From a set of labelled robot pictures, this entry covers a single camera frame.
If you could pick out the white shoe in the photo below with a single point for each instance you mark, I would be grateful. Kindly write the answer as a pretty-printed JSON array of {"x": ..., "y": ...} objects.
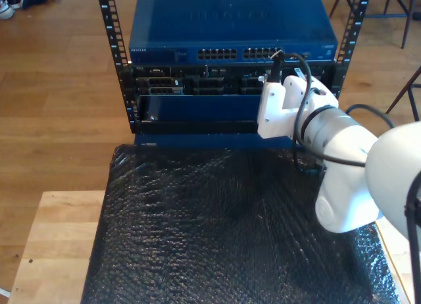
[{"x": 4, "y": 10}]

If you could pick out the black chair with blue seat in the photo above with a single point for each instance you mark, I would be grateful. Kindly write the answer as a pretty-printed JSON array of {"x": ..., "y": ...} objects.
[{"x": 385, "y": 16}]

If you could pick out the black metal chair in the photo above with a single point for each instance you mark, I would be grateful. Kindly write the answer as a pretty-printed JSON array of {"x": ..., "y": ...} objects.
[{"x": 403, "y": 92}]

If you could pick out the black bubble wrap mat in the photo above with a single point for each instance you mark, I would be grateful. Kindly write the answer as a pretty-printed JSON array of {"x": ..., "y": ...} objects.
[{"x": 197, "y": 251}]

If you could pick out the blue network switch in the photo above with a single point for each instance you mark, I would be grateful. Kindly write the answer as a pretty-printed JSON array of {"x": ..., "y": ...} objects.
[{"x": 213, "y": 24}]

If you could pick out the black rack drawer tray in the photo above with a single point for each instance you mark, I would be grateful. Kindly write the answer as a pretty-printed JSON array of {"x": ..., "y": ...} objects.
[{"x": 197, "y": 128}]

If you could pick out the black perforated rack frame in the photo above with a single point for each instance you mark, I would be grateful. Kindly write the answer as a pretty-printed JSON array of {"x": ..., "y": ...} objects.
[{"x": 108, "y": 27}]

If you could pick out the black rack server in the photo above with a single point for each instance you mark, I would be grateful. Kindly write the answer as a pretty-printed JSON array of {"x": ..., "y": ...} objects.
[{"x": 213, "y": 83}]

